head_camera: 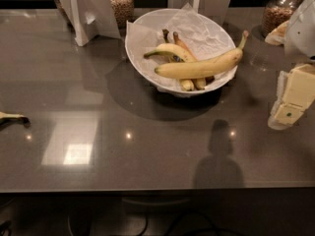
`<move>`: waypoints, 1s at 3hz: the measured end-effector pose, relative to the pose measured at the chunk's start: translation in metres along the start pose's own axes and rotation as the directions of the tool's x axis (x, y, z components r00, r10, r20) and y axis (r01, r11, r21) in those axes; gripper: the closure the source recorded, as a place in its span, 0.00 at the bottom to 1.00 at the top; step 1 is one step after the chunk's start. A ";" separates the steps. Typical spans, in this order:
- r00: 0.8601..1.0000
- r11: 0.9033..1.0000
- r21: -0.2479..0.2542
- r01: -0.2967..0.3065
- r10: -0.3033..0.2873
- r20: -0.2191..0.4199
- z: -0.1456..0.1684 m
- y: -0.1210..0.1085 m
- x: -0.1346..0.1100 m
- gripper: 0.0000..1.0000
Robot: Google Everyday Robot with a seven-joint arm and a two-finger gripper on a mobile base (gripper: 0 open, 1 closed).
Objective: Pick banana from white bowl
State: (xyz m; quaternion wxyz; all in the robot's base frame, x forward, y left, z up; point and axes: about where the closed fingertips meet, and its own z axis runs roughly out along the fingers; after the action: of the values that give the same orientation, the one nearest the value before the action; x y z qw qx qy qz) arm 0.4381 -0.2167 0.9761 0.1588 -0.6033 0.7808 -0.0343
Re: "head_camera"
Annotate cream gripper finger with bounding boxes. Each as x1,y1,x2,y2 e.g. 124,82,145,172
271,64,315,126
265,21,288,45

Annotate large yellow banana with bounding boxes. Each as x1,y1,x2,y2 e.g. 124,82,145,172
155,30,249,80

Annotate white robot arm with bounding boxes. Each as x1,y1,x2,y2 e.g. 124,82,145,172
265,0,315,130

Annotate brown-stemmed yellow banana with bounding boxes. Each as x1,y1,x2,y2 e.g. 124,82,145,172
162,29,215,91

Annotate white bowl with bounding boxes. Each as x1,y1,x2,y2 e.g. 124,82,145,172
124,8,238,98

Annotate greenish yellow banana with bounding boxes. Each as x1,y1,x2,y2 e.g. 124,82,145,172
144,43,195,91

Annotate banana at table edge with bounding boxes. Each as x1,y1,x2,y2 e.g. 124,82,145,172
0,112,31,126

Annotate right glass jar of nuts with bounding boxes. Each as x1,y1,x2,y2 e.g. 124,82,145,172
261,0,303,37

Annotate glass jar of nuts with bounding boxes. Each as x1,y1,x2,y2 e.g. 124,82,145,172
261,0,303,37
110,0,134,29

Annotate white paper liner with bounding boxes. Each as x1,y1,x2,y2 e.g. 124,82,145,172
126,2,238,94

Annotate left glass jar of nuts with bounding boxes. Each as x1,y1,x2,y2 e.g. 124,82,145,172
110,0,134,29

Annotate left white paper stand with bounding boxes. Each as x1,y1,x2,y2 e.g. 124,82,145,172
60,0,120,46

